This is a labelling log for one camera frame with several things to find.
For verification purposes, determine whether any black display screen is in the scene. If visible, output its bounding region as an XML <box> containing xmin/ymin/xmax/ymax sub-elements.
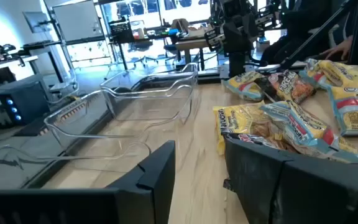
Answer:
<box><xmin>108</xmin><ymin>19</ymin><xmax>135</xmax><ymax>44</ymax></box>

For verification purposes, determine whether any white whiteboard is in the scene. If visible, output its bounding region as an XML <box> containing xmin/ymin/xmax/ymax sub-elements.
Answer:
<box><xmin>52</xmin><ymin>0</ymin><xmax>106</xmax><ymax>44</ymax></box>

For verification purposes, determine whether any black standing desk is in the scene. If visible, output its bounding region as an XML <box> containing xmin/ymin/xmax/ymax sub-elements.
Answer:
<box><xmin>20</xmin><ymin>39</ymin><xmax>67</xmax><ymax>84</ymax></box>

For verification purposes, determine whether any wooden desk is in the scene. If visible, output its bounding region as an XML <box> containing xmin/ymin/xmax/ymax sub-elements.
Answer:
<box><xmin>175</xmin><ymin>37</ymin><xmax>213</xmax><ymax>72</ymax></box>

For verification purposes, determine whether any black office chair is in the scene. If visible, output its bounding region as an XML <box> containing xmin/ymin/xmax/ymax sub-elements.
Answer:
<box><xmin>128</xmin><ymin>39</ymin><xmax>160</xmax><ymax>68</ymax></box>

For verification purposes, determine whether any black computer with blue lights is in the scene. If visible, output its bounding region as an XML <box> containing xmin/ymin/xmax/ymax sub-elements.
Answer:
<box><xmin>0</xmin><ymin>73</ymin><xmax>52</xmax><ymax>142</ymax></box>

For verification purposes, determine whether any person's hand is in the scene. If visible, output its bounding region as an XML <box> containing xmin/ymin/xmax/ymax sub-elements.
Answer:
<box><xmin>320</xmin><ymin>34</ymin><xmax>354</xmax><ymax>62</ymax></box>

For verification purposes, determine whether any white desk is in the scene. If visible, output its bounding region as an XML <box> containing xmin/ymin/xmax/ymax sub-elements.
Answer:
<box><xmin>0</xmin><ymin>54</ymin><xmax>40</xmax><ymax>82</ymax></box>

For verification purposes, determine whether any person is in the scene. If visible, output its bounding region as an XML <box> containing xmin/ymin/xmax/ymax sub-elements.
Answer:
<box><xmin>259</xmin><ymin>0</ymin><xmax>358</xmax><ymax>65</ymax></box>

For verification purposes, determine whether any blue Maruchan ramen pack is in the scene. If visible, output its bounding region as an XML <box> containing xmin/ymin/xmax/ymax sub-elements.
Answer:
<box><xmin>326</xmin><ymin>84</ymin><xmax>358</xmax><ymax>137</ymax></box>
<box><xmin>259</xmin><ymin>98</ymin><xmax>358</xmax><ymax>165</ymax></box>
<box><xmin>223</xmin><ymin>70</ymin><xmax>265</xmax><ymax>102</ymax></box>
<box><xmin>299</xmin><ymin>58</ymin><xmax>358</xmax><ymax>91</ymax></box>

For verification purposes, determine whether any black diagonal frame brace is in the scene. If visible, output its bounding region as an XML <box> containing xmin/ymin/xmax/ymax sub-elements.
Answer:
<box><xmin>278</xmin><ymin>0</ymin><xmax>358</xmax><ymax>72</ymax></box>

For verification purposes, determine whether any grey monitor screen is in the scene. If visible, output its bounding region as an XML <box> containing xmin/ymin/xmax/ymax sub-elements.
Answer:
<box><xmin>22</xmin><ymin>11</ymin><xmax>52</xmax><ymax>34</ymax></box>

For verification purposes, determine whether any yellow Maruchan ramen pack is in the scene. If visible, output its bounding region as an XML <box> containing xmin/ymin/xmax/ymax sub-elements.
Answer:
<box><xmin>212</xmin><ymin>100</ymin><xmax>281</xmax><ymax>156</ymax></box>

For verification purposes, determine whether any clear plastic storage bin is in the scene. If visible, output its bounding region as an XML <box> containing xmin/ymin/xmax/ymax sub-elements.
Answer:
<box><xmin>99</xmin><ymin>62</ymin><xmax>199</xmax><ymax>126</ymax></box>
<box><xmin>44</xmin><ymin>89</ymin><xmax>152</xmax><ymax>160</ymax></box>

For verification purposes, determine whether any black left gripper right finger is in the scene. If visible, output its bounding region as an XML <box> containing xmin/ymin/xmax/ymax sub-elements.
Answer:
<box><xmin>222</xmin><ymin>134</ymin><xmax>358</xmax><ymax>224</ymax></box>

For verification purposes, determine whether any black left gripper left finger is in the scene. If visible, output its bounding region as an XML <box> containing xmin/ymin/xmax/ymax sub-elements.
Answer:
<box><xmin>0</xmin><ymin>139</ymin><xmax>177</xmax><ymax>224</ymax></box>

